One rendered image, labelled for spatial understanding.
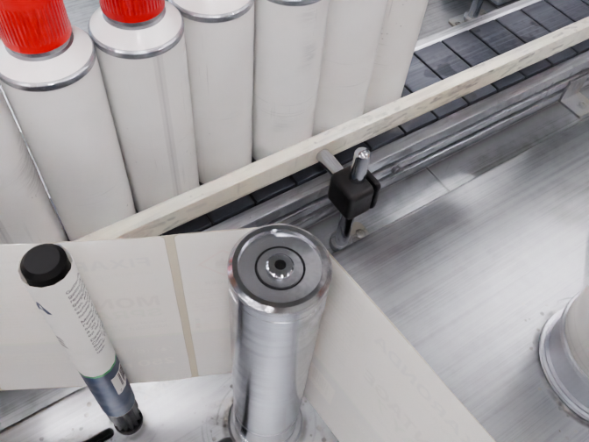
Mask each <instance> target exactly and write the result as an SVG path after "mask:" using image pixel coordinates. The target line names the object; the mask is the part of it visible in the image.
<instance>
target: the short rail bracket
mask: <svg viewBox="0 0 589 442"><path fill-rule="evenodd" d="M370 159H371V152H370V151H369V150H368V149H367V148H365V147H359V148H358V149H357V150H356V151H355V153H354V156H353V160H352V164H351V165H350V166H349V167H346V168H343V169H341V170H339V171H337V172H336V173H334V174H333V175H332V176H331V178H330V186H329V191H328V198H329V199H330V201H331V202H332V203H333V204H334V205H335V207H336V208H337V209H338V210H339V212H340V213H341V214H340V218H339V222H338V226H337V233H336V237H335V241H336V243H337V244H338V245H340V246H345V245H347V244H348V242H349V238H350V235H351V229H352V226H353V222H354V218H355V217H357V216H358V215H360V214H362V213H364V212H366V211H368V210H369V209H372V208H373V207H374V206H375V205H376V203H377V200H378V196H379V193H380V189H381V185H380V182H379V181H378V180H377V179H376V178H375V177H374V176H373V174H372V173H371V172H370V171H369V170H368V165H369V162H370Z"/></svg>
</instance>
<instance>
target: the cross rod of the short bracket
mask: <svg viewBox="0 0 589 442"><path fill-rule="evenodd" d="M316 159H317V161H318V162H319V163H320V164H321V165H322V166H323V168H324V169H325V170H326V171H327V172H328V174H329V175H330V176H332V175H333V174H334V173H336V172H337V171H339V170H341V169H343V168H344V167H343V166H342V165H341V164H340V162H339V161H338V160H337V159H336V158H335V157H334V155H333V154H332V153H331V152H330V151H329V150H328V149H323V150H321V151H320V152H319V153H318V154H317V155H316Z"/></svg>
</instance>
